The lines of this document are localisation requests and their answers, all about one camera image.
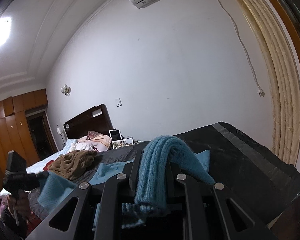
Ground blue knit sweater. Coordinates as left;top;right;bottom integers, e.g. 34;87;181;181
38;135;215;229

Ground person's left hand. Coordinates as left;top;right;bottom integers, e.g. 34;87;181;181
12;190;31;218

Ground white tablet device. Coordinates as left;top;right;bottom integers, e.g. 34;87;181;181
109;129;122;141

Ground pink striped pillow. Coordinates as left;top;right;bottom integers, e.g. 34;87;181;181
77;131;112;152

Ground wooden wardrobe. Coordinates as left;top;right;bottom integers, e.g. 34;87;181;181
0;89;56;179

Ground brown fleece blanket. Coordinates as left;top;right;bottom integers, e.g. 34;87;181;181
47;150;98;180

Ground bedside floor lamp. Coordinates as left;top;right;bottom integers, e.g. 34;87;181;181
57;126;66;146

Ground dark wooden headboard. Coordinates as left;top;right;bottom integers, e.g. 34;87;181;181
63;104;113;139

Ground black table cover cloth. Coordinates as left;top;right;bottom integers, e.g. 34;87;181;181
24;121;300;230

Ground beige pleated curtain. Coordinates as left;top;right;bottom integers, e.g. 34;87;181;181
236;0;300;165

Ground photo collage frame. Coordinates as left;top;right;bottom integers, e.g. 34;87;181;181
112;138;134;149

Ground white wall switch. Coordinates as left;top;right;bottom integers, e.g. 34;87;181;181
115;98;122;107

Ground wall lamp fixture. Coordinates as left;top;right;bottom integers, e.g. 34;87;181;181
61;84;71;96

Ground white power cable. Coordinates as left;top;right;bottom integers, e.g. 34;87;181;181
206;0;265;97

